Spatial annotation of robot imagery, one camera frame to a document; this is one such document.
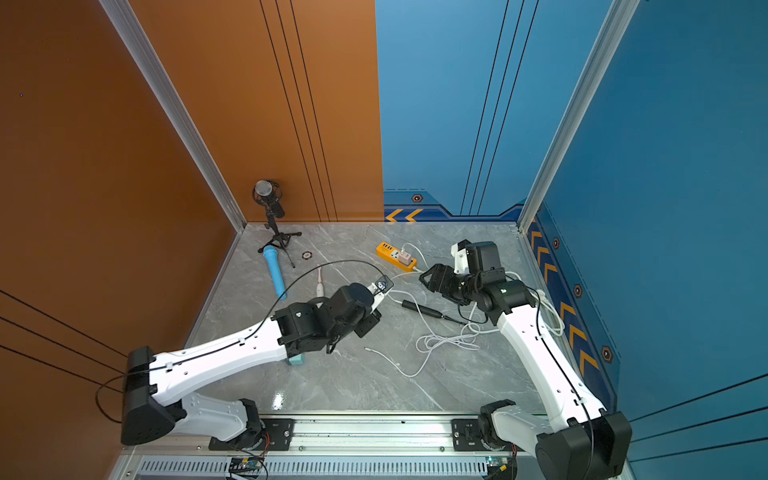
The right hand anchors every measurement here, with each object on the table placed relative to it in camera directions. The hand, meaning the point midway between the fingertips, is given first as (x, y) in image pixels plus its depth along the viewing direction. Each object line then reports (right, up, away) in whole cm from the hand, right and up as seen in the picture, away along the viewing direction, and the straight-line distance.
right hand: (429, 281), depth 76 cm
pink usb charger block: (-6, +5, +25) cm, 26 cm away
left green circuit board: (-45, -44, -4) cm, 63 cm away
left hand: (-14, -4, -1) cm, 14 cm away
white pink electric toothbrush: (-35, -5, +27) cm, 44 cm away
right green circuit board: (+17, -44, -3) cm, 47 cm away
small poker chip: (-42, +6, +36) cm, 55 cm away
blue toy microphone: (-53, +5, +31) cm, 61 cm away
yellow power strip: (-10, +7, +32) cm, 34 cm away
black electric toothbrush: (+2, -11, +18) cm, 21 cm away
